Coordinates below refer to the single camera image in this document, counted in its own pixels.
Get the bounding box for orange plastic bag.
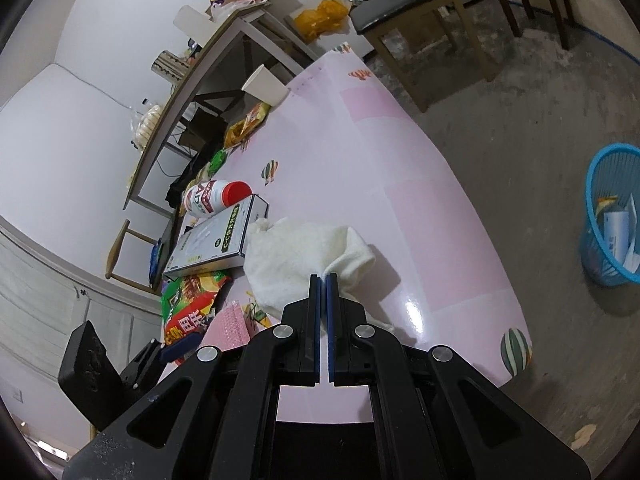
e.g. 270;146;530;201
294;0;350;43

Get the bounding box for blue plastic wastebasket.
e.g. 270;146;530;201
580;144;640;291

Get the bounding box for metal container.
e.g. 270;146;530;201
151;50;188;83

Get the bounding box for blue packet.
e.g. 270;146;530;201
148;240;166;281

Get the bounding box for white plastic container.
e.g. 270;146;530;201
174;5;217;37

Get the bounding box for long grey desk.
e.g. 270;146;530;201
122;0;321;211

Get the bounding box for wooden chair black seat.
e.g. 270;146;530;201
349;0;493;113

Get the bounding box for white bottle red cap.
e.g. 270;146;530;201
182;180;253;219

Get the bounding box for bag of white buns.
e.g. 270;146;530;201
132;102;166;148

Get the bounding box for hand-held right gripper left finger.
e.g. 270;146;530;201
62;274;321;480

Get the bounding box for wooden chair with blue packet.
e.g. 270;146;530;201
105;219;181;293

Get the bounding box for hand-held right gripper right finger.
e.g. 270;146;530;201
325;272;592;480

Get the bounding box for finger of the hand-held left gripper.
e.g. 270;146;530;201
119;334;203;393

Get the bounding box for white box green label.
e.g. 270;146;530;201
162;193;271;281

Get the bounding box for white paper cup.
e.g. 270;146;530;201
241;64;291;108

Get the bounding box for pink glitter scouring pad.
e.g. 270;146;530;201
204;300;258;353

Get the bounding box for black cloth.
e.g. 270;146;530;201
165;157;208;208

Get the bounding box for blue cable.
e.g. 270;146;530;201
500;0;640;66

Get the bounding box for red green snack bag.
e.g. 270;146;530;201
160;270;233;348

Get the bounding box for white panelled door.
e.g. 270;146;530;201
0;220;166;411

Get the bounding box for brown cardboard box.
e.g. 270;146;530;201
177;110;226;151

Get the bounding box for orange snack packets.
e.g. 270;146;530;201
223;102;271;151

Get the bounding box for light blue carton box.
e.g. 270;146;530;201
602;207;640;271

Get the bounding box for dark wooden stool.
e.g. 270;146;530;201
477;0;573;51

